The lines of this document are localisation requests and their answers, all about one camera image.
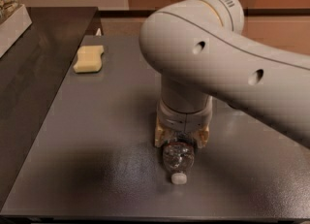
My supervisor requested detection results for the white box with items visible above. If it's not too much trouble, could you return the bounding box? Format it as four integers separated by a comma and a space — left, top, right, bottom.
0, 0, 32, 58

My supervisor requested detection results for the clear plastic water bottle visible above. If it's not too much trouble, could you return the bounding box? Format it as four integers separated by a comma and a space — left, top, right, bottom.
163, 142, 195, 185

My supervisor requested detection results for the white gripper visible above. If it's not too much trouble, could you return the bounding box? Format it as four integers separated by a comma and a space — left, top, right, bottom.
154, 97, 212, 148

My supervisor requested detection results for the yellow sponge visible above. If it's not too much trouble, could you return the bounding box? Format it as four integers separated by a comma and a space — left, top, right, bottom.
74, 46, 104, 73

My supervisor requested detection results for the dark side table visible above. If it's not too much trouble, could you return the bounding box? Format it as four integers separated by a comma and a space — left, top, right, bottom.
0, 7, 101, 209

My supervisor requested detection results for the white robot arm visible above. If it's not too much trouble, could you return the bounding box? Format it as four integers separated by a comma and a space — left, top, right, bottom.
139, 0, 310, 146

